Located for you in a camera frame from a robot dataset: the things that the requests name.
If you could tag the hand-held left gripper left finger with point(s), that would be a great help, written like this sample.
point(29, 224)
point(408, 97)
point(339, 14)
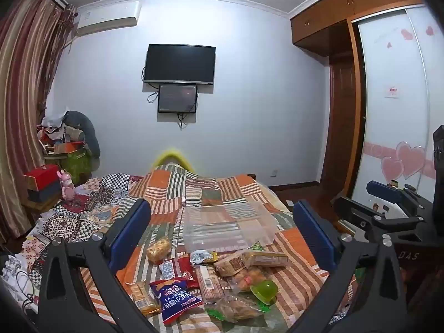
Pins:
point(130, 236)

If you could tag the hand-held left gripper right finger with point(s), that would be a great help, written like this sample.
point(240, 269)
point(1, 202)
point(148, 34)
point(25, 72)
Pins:
point(314, 236)

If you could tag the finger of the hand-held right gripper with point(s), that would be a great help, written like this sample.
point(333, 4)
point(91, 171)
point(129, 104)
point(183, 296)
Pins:
point(360, 213)
point(385, 191)

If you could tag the clear plastic container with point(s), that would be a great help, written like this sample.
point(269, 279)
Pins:
point(225, 223)

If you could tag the brown wafer bar packet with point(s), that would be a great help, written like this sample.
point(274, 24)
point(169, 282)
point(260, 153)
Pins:
point(210, 284)

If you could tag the clear bag of brown snacks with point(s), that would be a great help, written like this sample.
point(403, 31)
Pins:
point(236, 307)

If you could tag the yellow bun packet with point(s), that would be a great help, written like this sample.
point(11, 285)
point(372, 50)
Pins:
point(159, 249)

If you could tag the checkered patchwork quilt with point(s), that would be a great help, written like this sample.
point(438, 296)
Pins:
point(90, 204)

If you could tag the sliced cake packet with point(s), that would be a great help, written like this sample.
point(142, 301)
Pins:
point(265, 258)

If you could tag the small green packet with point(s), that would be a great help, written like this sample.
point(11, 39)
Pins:
point(257, 246)

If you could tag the orange biscuit packet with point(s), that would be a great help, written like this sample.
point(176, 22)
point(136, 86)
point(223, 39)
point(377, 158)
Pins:
point(142, 296)

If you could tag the dark red snack packet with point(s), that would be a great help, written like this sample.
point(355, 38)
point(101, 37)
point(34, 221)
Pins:
point(190, 270)

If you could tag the green jelly cup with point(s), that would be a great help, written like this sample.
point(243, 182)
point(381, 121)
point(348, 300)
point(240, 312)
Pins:
point(265, 289)

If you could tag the white sliding wardrobe door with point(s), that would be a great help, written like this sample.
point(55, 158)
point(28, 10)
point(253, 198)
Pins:
point(395, 118)

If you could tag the blue chip bag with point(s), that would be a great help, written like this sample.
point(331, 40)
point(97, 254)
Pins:
point(175, 296)

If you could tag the pink toy figure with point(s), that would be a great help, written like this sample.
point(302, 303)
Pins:
point(67, 185)

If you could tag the brown wooden door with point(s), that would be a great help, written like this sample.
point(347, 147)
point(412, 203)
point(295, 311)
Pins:
point(341, 121)

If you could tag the brown biscuit packet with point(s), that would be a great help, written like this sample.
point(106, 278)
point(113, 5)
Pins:
point(230, 263)

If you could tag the yellow cushion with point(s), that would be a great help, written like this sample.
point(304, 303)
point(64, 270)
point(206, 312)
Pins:
point(170, 156)

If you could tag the green patterned bag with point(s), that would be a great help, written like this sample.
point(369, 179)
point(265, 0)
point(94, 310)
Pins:
point(74, 163)

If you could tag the dark blue box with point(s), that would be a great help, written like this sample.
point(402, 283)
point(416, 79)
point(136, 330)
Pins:
point(44, 192)

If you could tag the striped orange patchwork blanket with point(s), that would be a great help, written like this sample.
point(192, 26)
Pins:
point(215, 187)

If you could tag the red and white sticker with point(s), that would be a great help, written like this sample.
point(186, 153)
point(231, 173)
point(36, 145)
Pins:
point(393, 92)

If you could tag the red box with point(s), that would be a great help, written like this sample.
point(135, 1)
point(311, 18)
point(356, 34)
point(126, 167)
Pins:
point(41, 176)

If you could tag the orange flat box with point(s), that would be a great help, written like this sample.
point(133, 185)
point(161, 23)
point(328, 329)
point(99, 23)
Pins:
point(69, 147)

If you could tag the grey plush pillow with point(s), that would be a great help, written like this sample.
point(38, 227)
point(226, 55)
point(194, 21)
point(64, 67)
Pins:
point(85, 128)

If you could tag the pile of clothes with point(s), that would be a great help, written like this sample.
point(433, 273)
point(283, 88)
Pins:
point(52, 126)

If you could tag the striped curtain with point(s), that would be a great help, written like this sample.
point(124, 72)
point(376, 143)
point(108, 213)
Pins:
point(24, 93)

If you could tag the wooden overhead cabinet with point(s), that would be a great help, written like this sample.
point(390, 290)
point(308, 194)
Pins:
point(333, 17)

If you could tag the white air conditioner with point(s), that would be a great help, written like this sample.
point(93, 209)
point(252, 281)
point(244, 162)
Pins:
point(107, 17)

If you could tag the small black wall monitor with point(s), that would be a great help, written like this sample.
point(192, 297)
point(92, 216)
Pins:
point(177, 98)

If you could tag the black wall television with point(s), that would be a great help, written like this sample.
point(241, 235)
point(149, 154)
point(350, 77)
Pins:
point(179, 64)

